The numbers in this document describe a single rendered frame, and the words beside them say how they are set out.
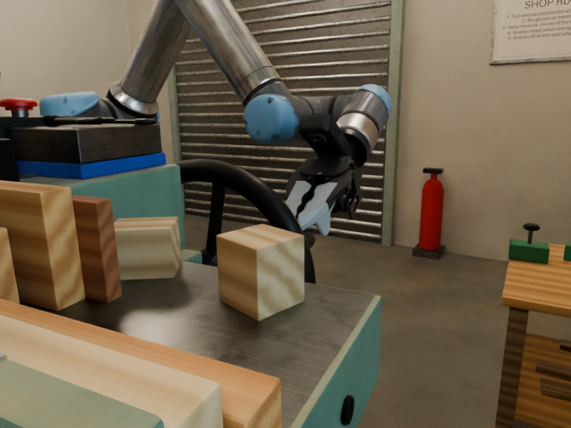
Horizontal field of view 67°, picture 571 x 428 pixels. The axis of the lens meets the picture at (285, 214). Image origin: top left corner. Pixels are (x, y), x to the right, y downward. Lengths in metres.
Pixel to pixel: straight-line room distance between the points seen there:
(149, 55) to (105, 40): 3.56
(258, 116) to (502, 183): 2.57
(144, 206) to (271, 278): 0.20
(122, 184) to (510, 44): 2.84
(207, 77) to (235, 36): 3.27
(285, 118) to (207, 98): 3.36
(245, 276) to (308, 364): 0.06
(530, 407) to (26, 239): 1.39
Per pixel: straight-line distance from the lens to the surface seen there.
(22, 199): 0.28
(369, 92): 0.78
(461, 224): 3.20
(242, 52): 0.72
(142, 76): 1.03
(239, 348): 0.22
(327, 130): 0.58
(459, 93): 3.11
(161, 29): 0.99
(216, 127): 3.95
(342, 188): 0.58
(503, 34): 3.09
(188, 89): 4.15
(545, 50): 3.06
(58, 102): 1.00
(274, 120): 0.65
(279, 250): 0.24
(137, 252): 0.31
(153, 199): 0.42
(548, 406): 1.53
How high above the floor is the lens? 1.02
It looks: 14 degrees down
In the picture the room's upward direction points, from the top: 1 degrees counter-clockwise
